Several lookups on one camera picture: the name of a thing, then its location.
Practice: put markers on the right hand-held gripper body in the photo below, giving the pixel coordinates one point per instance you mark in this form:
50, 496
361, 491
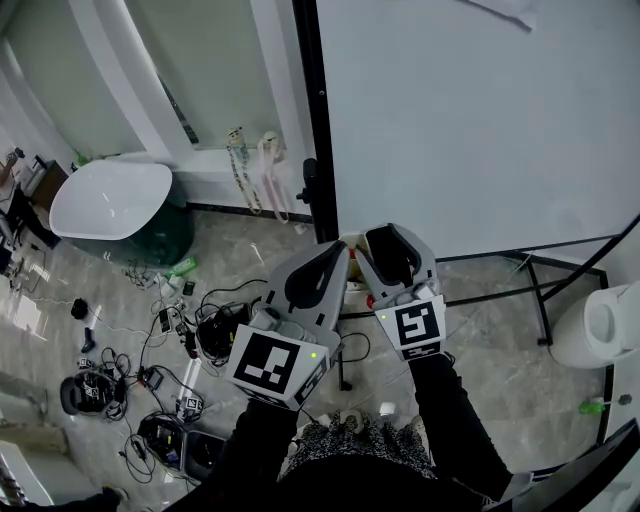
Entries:
420, 325

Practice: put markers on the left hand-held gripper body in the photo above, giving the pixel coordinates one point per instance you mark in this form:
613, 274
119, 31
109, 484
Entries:
262, 362

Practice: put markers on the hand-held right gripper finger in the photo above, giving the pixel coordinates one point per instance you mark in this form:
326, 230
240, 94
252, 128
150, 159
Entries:
377, 292
426, 265

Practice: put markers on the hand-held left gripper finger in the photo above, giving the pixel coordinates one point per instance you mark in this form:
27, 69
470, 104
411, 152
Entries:
277, 285
339, 300

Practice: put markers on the black and white whiteboard eraser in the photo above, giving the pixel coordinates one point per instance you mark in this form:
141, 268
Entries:
390, 257

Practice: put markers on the person's right forearm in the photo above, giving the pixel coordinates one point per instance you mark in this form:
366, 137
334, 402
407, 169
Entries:
450, 415

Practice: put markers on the person's left forearm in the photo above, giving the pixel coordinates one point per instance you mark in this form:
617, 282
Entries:
260, 440

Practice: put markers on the cream marker holder box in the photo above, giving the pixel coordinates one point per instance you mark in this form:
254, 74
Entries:
354, 272

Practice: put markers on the white tube with tag block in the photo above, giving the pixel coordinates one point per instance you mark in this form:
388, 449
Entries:
190, 380

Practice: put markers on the small black square box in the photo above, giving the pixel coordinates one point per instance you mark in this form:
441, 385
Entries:
188, 288

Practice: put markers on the white plug adapter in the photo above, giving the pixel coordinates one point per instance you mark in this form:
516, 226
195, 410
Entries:
388, 409

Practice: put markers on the green wet wipes packet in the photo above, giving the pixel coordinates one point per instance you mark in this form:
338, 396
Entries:
181, 266

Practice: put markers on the black smartphone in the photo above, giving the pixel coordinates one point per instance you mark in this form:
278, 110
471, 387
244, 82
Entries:
165, 320

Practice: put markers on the black open equipment case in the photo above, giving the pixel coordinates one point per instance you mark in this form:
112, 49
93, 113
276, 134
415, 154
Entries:
200, 455

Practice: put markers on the small black screen device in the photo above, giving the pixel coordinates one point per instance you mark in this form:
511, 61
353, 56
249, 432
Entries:
151, 379

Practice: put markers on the person's speckled garment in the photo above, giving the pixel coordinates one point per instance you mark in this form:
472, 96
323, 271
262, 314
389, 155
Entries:
350, 447

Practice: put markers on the person's black top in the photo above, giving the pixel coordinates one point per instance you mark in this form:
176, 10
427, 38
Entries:
350, 492

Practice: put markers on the white open-lid toilet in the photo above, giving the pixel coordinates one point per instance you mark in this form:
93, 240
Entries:
580, 335

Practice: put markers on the white oval basin green base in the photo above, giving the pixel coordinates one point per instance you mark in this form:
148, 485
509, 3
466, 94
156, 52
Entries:
110, 200

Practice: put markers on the small black round object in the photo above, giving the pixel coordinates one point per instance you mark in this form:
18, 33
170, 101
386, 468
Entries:
79, 308

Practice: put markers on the black headset with tags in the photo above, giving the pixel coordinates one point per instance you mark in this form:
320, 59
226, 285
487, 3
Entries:
71, 395

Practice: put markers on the dark wooden cabinet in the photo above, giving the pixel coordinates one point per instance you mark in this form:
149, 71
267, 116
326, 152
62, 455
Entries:
50, 185

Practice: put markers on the creased printed paper sheet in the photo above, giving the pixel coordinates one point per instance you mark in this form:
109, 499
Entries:
515, 11

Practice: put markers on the whiteboard with black frame stand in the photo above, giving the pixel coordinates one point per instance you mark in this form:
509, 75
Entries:
475, 140

